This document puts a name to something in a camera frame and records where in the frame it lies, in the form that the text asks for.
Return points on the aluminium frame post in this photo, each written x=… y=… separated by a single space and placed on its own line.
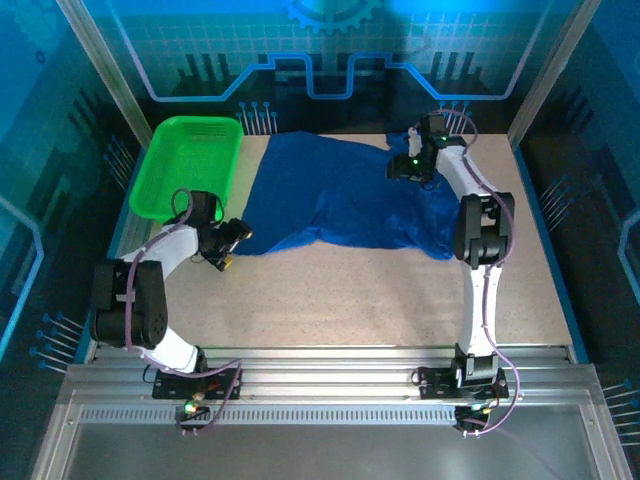
x=550 y=65
x=105 y=65

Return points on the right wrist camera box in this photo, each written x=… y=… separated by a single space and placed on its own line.
x=414 y=142

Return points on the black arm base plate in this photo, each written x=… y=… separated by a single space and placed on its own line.
x=435 y=387
x=170 y=390

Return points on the controller board with LEDs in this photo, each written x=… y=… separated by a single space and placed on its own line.
x=192 y=412
x=472 y=417

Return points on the blue t-shirt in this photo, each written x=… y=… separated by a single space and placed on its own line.
x=325 y=190

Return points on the green plastic basket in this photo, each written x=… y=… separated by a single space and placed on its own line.
x=190 y=160

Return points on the aluminium rail frame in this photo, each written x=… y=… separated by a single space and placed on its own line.
x=325 y=380

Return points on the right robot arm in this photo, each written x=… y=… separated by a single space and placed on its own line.
x=477 y=310

